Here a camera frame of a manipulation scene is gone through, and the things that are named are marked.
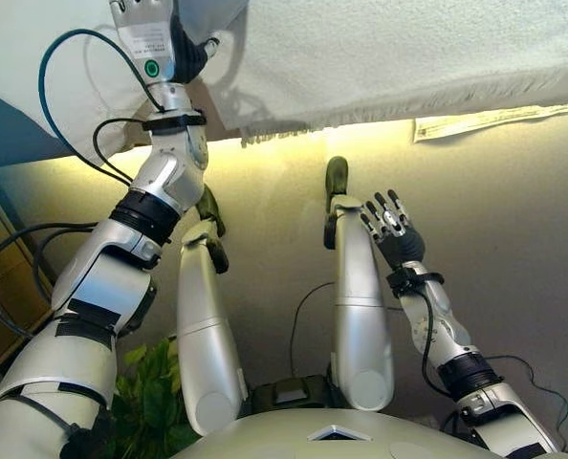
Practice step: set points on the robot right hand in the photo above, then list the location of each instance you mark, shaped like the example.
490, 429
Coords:
403, 244

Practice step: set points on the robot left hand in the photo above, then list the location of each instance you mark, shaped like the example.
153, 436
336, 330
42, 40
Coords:
145, 33

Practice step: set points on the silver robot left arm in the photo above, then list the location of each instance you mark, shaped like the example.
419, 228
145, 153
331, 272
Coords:
169, 181

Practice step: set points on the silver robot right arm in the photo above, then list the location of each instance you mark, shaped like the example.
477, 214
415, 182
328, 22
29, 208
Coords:
442, 320

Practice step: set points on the silver robot right leg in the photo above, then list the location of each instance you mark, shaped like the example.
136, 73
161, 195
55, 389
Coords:
360, 311

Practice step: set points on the white printed fabric label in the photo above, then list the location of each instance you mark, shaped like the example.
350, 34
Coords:
480, 122

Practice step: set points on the white textured fringed blanket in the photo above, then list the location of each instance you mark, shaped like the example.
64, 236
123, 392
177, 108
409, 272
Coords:
384, 48

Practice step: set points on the silver robot torso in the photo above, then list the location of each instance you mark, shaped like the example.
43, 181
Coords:
274, 440

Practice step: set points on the wooden nightstand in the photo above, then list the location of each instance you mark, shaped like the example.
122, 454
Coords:
6, 287

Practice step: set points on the green leafy plant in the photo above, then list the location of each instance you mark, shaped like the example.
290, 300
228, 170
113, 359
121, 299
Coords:
145, 382

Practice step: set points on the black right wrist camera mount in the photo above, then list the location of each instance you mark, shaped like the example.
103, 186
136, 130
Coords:
413, 279

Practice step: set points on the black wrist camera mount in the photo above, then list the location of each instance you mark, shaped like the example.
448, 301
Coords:
171, 122
413, 279

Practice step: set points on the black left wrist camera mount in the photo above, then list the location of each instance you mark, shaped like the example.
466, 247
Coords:
171, 122

